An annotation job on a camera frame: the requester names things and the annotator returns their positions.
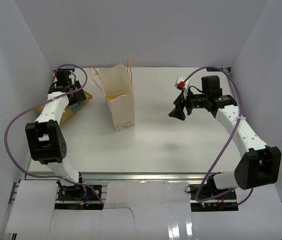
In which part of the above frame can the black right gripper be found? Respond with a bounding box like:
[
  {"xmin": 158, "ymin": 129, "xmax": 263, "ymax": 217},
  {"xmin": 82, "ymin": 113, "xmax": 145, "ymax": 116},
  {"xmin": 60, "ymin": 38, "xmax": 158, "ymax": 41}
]
[{"xmin": 169, "ymin": 87, "xmax": 209, "ymax": 121}]

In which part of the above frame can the yellow M&M's packet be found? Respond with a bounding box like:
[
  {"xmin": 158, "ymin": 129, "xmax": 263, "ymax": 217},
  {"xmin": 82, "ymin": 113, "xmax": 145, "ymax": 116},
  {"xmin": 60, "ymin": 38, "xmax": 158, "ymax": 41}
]
[{"xmin": 106, "ymin": 94, "xmax": 128, "ymax": 101}]

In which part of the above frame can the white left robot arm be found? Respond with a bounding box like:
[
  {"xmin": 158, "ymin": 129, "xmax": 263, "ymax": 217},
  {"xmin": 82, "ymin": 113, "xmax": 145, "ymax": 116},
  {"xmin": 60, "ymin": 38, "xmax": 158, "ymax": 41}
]
[{"xmin": 25, "ymin": 68, "xmax": 92, "ymax": 200}]

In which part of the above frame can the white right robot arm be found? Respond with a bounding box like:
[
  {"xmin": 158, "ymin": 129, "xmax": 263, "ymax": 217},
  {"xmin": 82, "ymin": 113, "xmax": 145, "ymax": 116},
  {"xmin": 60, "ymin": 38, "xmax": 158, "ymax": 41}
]
[{"xmin": 169, "ymin": 75, "xmax": 281, "ymax": 200}]

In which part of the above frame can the white paper bag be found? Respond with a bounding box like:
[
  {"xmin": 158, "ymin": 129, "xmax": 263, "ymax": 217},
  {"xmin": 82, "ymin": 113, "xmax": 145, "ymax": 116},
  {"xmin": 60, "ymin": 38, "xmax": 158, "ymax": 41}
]
[{"xmin": 89, "ymin": 59, "xmax": 135, "ymax": 132}]

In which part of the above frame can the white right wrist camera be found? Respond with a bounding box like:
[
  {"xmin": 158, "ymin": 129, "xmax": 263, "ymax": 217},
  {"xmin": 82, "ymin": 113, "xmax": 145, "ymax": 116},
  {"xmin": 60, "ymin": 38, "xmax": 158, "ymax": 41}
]
[{"xmin": 175, "ymin": 76, "xmax": 189, "ymax": 99}]

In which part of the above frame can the aluminium table edge rail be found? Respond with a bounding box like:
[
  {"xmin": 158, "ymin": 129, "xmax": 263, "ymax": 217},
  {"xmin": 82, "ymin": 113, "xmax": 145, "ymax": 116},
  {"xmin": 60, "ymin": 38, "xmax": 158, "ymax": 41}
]
[{"xmin": 225, "ymin": 66, "xmax": 241, "ymax": 108}]

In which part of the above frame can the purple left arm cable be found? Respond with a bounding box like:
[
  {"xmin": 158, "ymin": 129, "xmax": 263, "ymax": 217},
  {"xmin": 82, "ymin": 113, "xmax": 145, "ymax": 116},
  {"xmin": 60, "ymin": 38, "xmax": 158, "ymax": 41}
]
[{"xmin": 4, "ymin": 64, "xmax": 104, "ymax": 205}]

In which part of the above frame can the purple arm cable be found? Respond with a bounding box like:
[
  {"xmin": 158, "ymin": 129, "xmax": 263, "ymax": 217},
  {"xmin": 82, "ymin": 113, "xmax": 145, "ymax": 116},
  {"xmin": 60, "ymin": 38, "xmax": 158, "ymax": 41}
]
[
  {"xmin": 4, "ymin": 64, "xmax": 104, "ymax": 205},
  {"xmin": 183, "ymin": 66, "xmax": 254, "ymax": 208}
]

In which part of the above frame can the front aluminium rail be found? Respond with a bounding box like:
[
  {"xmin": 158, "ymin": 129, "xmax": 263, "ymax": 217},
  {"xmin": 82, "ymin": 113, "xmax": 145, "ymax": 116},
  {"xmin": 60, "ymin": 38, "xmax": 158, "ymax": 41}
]
[{"xmin": 25, "ymin": 171, "xmax": 221, "ymax": 184}]

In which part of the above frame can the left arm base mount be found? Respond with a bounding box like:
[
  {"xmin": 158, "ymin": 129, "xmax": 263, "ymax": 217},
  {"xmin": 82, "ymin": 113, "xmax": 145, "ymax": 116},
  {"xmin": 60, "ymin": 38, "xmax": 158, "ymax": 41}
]
[{"xmin": 55, "ymin": 188, "xmax": 103, "ymax": 211}]

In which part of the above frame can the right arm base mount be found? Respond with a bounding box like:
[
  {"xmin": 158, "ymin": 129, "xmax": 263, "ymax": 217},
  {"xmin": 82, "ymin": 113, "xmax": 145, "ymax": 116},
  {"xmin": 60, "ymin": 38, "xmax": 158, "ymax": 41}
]
[{"xmin": 185, "ymin": 183, "xmax": 239, "ymax": 213}]

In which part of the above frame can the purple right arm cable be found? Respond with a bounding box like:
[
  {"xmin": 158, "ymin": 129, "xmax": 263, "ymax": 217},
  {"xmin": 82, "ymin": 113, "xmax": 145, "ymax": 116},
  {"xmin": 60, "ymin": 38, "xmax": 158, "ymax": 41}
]
[{"xmin": 183, "ymin": 66, "xmax": 254, "ymax": 208}]

